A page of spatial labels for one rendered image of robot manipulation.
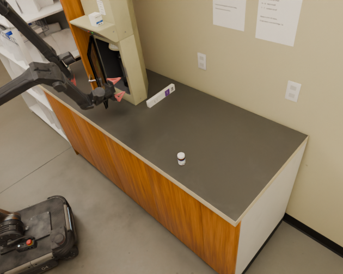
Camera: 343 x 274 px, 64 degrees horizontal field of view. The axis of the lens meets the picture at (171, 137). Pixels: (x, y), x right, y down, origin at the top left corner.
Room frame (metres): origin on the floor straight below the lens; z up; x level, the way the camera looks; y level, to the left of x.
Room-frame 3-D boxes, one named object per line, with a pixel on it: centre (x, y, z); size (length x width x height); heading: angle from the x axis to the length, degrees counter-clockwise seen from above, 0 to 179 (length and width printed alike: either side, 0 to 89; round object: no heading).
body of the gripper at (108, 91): (1.37, 0.33, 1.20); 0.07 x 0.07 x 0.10; 39
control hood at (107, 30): (1.67, 0.36, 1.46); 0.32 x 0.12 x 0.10; 40
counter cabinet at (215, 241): (1.62, 0.15, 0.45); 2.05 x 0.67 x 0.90; 40
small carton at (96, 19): (1.62, 0.32, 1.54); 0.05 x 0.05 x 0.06; 47
